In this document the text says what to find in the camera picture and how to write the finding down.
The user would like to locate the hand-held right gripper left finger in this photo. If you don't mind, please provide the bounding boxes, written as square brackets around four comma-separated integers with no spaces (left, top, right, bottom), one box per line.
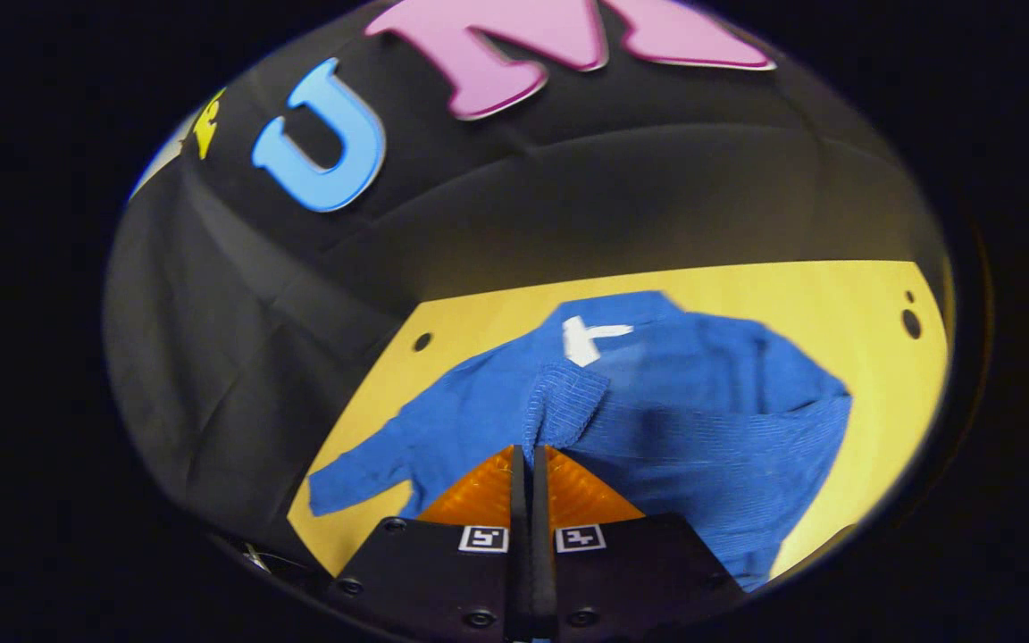
[329,445,533,639]

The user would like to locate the blue button shirt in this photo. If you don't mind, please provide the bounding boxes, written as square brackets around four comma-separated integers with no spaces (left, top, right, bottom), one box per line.
[307,290,853,592]

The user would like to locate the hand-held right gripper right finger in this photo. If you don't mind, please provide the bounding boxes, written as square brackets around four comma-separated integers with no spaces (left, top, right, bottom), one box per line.
[532,445,748,639]

